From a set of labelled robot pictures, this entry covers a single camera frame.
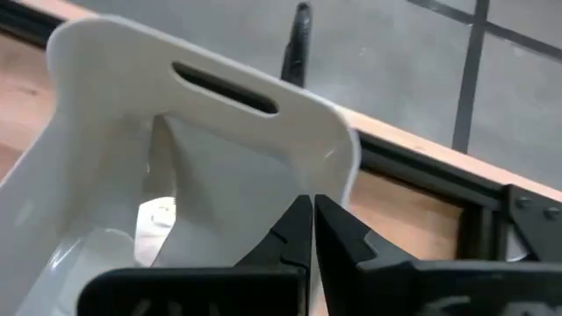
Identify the black post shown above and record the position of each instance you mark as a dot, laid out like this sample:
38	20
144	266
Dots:
297	44

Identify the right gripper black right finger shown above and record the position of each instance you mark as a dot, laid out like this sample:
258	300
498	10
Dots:
395	289

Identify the black aluminium table frame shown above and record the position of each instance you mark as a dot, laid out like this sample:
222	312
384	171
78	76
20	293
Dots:
417	171

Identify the white plastic bin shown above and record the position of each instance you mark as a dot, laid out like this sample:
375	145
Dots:
131	66

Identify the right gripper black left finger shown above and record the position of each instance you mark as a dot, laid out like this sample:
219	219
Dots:
197	294

